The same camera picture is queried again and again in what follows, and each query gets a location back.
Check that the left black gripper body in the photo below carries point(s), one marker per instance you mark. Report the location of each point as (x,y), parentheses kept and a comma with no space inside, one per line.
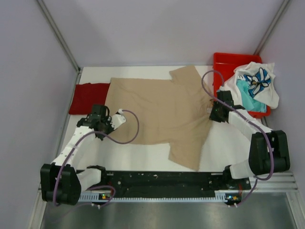
(107,128)

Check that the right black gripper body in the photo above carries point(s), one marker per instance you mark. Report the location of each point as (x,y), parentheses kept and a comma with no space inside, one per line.
(214,114)

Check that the beige t-shirt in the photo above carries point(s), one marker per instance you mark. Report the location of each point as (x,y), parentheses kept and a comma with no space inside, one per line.
(173,111)

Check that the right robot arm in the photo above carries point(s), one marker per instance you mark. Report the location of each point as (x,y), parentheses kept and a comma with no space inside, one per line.
(269,151)

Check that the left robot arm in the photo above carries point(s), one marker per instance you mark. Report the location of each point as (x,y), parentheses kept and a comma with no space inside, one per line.
(61,182)

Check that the folded red t-shirt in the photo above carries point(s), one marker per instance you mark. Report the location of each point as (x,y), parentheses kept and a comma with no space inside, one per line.
(86,95)

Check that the teal t-shirt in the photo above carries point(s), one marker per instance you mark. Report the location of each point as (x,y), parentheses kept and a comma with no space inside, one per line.
(249,103)

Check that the red plastic bin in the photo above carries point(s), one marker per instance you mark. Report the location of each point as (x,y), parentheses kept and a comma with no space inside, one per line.
(225,63)

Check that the white printed t-shirt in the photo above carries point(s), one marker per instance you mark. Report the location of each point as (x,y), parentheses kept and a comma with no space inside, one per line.
(261,77)

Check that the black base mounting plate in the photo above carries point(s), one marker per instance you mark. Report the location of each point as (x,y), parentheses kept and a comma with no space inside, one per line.
(170,184)

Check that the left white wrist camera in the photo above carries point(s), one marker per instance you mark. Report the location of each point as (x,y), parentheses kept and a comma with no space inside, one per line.
(117,119)

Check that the grey slotted cable duct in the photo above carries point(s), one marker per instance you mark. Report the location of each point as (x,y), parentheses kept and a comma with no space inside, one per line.
(217,197)

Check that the aluminium frame rail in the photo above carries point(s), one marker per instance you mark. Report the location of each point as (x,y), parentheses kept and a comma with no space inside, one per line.
(281,182)

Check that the right aluminium corner post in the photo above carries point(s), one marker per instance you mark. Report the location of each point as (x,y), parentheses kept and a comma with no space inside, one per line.
(272,26)

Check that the aluminium corner post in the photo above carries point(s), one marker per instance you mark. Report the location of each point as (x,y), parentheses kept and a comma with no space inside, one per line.
(57,33)
(272,26)

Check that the left aluminium corner post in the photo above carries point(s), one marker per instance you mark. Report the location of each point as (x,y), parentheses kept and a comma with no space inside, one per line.
(57,33)

